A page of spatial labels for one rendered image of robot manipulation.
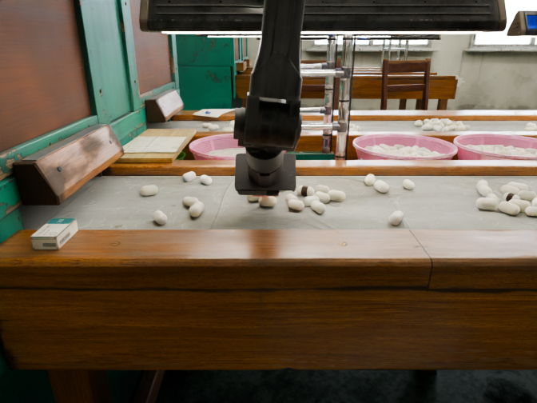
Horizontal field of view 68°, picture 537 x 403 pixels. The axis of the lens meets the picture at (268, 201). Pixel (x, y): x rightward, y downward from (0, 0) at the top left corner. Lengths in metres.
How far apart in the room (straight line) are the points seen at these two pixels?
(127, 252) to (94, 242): 0.06
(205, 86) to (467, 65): 3.92
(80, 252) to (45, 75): 0.36
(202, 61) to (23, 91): 2.79
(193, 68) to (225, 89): 0.30
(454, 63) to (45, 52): 5.75
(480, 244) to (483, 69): 5.82
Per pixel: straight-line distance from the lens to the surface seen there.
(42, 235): 0.61
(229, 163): 0.93
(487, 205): 0.82
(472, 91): 6.39
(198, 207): 0.70
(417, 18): 0.78
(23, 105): 0.77
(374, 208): 0.76
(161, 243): 0.58
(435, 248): 0.59
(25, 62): 0.79
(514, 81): 6.62
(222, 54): 3.47
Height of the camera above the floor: 1.02
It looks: 22 degrees down
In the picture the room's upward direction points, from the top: straight up
